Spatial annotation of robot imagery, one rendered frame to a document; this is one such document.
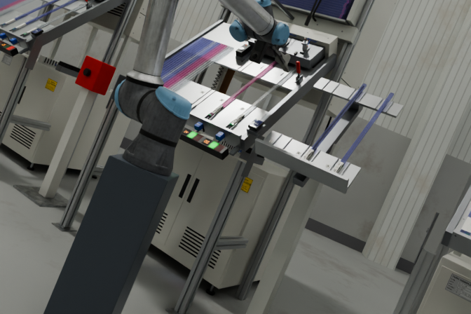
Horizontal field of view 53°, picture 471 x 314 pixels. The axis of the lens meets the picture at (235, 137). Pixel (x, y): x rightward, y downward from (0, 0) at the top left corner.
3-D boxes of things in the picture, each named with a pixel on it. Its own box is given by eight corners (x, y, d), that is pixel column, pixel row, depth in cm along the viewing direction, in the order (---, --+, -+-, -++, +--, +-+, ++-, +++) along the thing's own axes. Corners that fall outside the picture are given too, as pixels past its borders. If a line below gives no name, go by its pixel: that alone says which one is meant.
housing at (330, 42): (327, 70, 222) (329, 43, 212) (244, 43, 246) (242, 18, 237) (336, 62, 226) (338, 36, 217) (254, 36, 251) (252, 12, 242)
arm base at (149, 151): (164, 178, 132) (178, 146, 131) (115, 157, 133) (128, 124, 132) (174, 173, 147) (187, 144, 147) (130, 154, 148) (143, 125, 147)
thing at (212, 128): (240, 150, 183) (239, 136, 178) (126, 97, 216) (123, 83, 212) (242, 148, 184) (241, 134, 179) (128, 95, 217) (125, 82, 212)
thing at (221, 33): (294, 99, 204) (294, 90, 201) (183, 58, 238) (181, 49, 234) (332, 64, 223) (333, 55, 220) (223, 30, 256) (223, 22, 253)
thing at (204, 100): (242, 143, 182) (242, 137, 180) (127, 90, 215) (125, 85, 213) (270, 117, 193) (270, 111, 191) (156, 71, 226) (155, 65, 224)
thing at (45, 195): (39, 206, 233) (99, 60, 231) (12, 186, 246) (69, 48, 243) (76, 208, 254) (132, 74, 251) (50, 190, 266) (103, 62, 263)
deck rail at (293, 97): (244, 151, 182) (244, 139, 178) (240, 150, 183) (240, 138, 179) (336, 65, 222) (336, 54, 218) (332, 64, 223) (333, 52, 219)
